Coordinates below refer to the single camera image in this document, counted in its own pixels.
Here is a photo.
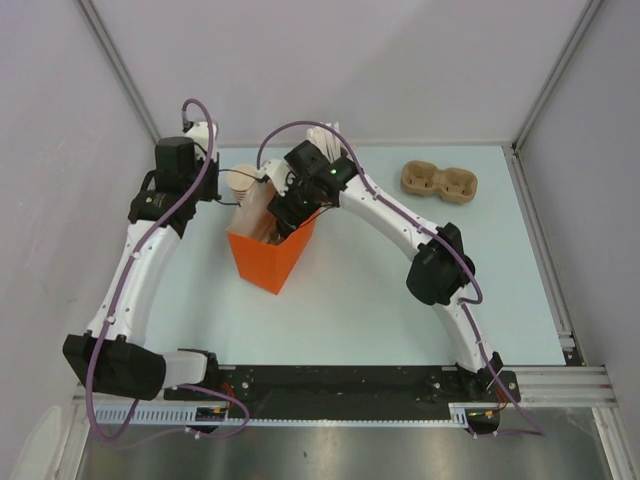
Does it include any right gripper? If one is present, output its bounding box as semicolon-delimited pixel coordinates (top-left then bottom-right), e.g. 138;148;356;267
268;171;323;236

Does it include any orange paper bag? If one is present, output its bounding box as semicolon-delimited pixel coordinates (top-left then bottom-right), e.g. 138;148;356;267
214;164;336;297

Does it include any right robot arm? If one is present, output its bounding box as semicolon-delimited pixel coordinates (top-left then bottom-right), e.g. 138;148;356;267
258;141;503;401

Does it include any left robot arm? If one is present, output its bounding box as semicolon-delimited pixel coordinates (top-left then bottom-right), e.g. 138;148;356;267
62;132;221;400

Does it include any stack of brown paper cups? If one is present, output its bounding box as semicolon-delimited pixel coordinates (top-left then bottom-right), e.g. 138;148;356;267
226;164;258;204

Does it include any white wrapped stirrers bundle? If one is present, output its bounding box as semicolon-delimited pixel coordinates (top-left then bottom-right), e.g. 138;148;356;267
306;126;343;162

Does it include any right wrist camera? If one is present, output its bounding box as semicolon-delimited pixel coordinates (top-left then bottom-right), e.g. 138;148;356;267
257;159;295;197

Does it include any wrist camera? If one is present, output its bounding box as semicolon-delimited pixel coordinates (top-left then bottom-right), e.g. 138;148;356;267
182;116;219;159
257;159;295;197

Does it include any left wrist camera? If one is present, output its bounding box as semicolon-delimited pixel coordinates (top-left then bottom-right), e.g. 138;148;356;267
182;116;219;159

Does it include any white slotted cable duct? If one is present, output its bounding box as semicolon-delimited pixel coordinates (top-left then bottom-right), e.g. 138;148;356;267
95;405;227;425

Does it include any aluminium frame rail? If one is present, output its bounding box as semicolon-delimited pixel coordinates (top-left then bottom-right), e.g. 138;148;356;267
510;366;617;407

